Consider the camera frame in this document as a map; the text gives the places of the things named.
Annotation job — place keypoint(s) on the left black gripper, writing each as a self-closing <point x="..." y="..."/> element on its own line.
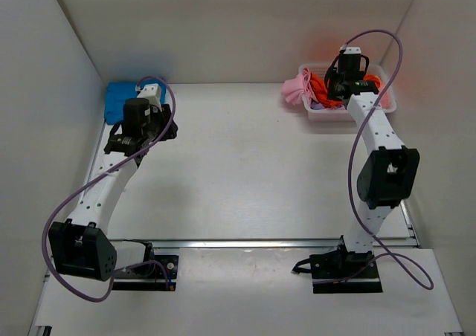
<point x="164" y="111"/>

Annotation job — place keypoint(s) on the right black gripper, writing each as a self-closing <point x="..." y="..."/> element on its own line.
<point x="335" y="77"/>

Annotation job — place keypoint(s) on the orange t-shirt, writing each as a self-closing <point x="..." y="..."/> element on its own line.
<point x="320" y="92"/>

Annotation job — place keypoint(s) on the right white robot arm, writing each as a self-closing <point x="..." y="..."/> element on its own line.
<point x="385" y="180"/>

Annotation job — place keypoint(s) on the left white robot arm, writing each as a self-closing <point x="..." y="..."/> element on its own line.
<point x="79" y="245"/>

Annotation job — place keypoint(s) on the white plastic basket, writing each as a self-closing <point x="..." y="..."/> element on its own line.
<point x="320" y="68"/>

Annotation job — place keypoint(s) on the light pink t-shirt in basket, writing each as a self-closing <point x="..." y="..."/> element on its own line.
<point x="385" y="101"/>

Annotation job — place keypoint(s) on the pink t-shirt over basket edge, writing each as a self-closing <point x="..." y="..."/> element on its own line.
<point x="297" y="90"/>

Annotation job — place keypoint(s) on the folded blue t-shirt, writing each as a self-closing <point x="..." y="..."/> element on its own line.
<point x="117" y="93"/>

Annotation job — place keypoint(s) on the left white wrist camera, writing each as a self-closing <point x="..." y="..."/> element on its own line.
<point x="152" y="92"/>

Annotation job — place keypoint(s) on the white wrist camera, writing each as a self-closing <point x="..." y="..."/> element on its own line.
<point x="349" y="50"/>
<point x="152" y="92"/>

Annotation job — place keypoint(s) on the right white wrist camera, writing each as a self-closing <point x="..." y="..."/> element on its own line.
<point x="349" y="50"/>

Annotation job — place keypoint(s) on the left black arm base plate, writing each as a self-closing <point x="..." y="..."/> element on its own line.
<point x="150" y="277"/>

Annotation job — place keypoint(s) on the aluminium rail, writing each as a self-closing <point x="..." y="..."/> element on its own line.
<point x="244" y="244"/>

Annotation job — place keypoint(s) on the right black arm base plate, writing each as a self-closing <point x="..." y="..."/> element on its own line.
<point x="336" y="273"/>

